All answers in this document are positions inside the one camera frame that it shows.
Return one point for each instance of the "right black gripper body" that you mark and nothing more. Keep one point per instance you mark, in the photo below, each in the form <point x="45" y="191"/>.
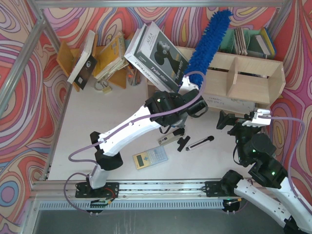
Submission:
<point x="234" y="119"/>

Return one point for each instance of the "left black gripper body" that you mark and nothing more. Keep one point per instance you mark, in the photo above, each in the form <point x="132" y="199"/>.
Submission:
<point x="191" y="95"/>

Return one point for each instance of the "blue microfiber duster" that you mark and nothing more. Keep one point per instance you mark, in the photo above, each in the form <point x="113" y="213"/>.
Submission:
<point x="209" y="43"/>

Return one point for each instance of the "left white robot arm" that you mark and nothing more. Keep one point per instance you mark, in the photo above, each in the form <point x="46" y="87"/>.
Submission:
<point x="162" y="109"/>

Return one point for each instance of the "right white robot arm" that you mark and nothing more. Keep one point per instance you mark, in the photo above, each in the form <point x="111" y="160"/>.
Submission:
<point x="289" y="209"/>

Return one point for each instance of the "light wooden bookshelf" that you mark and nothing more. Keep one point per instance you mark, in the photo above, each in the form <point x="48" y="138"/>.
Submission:
<point x="244" y="78"/>

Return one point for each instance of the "spiral notebook with drawings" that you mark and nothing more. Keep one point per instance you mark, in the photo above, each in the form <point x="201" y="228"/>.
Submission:
<point x="230" y="104"/>

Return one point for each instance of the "black white stapler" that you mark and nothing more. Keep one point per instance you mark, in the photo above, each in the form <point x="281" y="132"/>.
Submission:
<point x="174" y="136"/>

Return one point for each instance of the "pencil cup with pencils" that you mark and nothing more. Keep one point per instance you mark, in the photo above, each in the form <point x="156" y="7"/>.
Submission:
<point x="133" y="77"/>

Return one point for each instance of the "black binder clip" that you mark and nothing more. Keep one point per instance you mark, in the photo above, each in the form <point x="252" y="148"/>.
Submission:
<point x="182" y="142"/>

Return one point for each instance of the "black white Twins story book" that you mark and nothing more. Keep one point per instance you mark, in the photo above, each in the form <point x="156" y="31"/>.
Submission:
<point x="164" y="62"/>

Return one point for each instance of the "yellow blue calculator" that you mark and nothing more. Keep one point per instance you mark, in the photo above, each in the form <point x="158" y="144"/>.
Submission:
<point x="150" y="157"/>

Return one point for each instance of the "white Cioklade book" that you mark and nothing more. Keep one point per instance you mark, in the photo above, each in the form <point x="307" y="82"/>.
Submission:
<point x="143" y="70"/>

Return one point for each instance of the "yellow worn book stack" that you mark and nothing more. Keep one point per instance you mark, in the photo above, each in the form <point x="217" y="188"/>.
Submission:
<point x="111" y="58"/>

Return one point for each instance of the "green plastic desk organizer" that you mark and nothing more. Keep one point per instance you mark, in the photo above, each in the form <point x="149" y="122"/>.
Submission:
<point x="242" y="41"/>

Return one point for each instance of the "black white paperback book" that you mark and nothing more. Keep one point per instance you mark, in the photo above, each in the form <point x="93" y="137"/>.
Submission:
<point x="84" y="62"/>

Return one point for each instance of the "orange wooden book stand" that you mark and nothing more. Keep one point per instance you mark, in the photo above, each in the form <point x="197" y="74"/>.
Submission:
<point x="66" y="57"/>

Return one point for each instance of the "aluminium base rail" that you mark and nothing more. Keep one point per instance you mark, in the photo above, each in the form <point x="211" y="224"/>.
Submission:
<point x="127" y="188"/>

